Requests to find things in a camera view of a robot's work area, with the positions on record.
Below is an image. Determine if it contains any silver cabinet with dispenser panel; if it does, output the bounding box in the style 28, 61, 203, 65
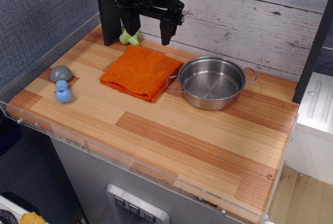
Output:
52, 138, 263, 223

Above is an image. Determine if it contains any yellow object bottom left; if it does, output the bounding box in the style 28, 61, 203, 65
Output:
19, 212, 46, 224

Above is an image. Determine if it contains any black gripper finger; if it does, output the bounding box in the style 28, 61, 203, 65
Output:
119, 8, 141, 36
160, 10, 179, 46

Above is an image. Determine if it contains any white appliance at right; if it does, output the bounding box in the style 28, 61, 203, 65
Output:
285, 72, 332, 185

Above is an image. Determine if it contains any blue and grey toy spoon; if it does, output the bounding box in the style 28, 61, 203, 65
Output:
49, 65, 73, 103

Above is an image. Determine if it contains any dark post at right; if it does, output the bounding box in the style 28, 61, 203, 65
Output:
292, 0, 332, 104

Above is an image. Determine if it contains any green toy object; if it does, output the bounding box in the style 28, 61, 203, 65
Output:
119, 29, 140, 46

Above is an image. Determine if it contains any stainless steel pot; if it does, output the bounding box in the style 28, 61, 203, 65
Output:
166, 56, 258, 111

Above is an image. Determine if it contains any orange folded cloth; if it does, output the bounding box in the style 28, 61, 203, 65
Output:
100, 45, 184, 103

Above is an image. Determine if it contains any black vertical post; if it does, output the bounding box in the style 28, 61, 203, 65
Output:
97, 0, 122, 46

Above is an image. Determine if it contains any clear acrylic table guard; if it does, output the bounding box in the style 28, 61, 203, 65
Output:
1, 12, 298, 223

